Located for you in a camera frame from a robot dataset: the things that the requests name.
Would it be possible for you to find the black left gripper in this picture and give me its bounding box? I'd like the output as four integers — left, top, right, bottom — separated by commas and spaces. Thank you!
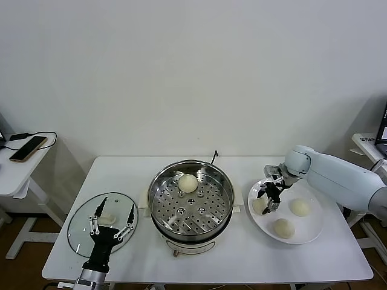
83, 196, 135, 271

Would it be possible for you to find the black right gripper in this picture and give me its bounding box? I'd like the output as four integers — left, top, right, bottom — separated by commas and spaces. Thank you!
256, 181, 284, 216

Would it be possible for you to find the white steamed baozi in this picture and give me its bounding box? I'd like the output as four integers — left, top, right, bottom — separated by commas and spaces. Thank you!
252, 198, 268, 216
273, 217, 296, 240
177, 174, 199, 194
288, 198, 311, 218

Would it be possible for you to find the round glass pot lid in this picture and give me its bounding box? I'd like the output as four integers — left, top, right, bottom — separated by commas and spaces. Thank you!
67, 192, 139, 258

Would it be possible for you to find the perforated steel steamer basket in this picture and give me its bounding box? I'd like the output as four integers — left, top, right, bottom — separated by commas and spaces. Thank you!
138, 161, 244, 239

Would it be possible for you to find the white round plate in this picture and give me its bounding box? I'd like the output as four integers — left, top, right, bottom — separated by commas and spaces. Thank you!
247, 178, 325, 245

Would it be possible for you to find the white electric pot base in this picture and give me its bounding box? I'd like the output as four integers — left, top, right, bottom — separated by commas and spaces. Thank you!
152, 220, 226, 259

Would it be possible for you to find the white side table with phone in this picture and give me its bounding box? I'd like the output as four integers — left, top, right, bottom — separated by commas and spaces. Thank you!
0, 132, 67, 260

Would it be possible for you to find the smartphone with dark screen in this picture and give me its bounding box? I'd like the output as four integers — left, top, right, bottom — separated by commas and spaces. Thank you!
8, 136, 48, 163

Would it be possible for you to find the thin black charger cable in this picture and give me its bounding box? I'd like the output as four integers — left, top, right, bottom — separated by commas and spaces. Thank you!
0, 131, 57, 152

